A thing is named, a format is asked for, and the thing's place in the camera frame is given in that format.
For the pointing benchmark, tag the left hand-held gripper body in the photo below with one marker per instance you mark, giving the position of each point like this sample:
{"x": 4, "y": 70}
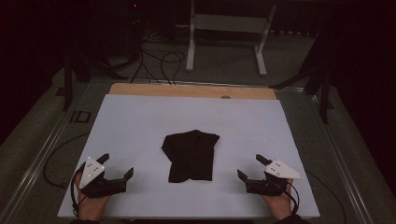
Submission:
{"x": 93, "y": 174}

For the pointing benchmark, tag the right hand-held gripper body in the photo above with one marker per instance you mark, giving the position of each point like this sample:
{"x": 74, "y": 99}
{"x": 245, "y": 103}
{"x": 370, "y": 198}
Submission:
{"x": 280, "y": 170}

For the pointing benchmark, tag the black sleeveless top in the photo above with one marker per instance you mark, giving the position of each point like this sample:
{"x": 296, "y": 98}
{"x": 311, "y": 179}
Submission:
{"x": 190, "y": 155}

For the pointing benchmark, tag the person's left hand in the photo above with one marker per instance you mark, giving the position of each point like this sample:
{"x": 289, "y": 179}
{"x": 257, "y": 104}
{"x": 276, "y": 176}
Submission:
{"x": 90, "y": 207}

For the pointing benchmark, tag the person's right hand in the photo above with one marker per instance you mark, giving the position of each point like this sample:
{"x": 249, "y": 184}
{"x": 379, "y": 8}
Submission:
{"x": 281, "y": 203}

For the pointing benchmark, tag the white table board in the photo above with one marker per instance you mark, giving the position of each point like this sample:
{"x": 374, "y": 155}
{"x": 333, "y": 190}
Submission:
{"x": 140, "y": 124}

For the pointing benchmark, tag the black tripod stand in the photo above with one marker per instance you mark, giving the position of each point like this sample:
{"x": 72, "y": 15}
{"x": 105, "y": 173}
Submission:
{"x": 67, "y": 81}
{"x": 325, "y": 93}

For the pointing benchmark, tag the wooden table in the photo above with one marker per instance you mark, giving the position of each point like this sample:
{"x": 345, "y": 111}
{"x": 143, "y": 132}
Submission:
{"x": 186, "y": 90}

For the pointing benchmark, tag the white metal stand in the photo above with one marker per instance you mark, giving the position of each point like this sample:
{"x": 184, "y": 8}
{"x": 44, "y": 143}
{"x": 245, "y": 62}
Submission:
{"x": 230, "y": 23}

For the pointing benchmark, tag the metal floor rail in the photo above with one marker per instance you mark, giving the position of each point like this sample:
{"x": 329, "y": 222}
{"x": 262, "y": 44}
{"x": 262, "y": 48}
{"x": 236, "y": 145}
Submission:
{"x": 34, "y": 168}
{"x": 345, "y": 174}

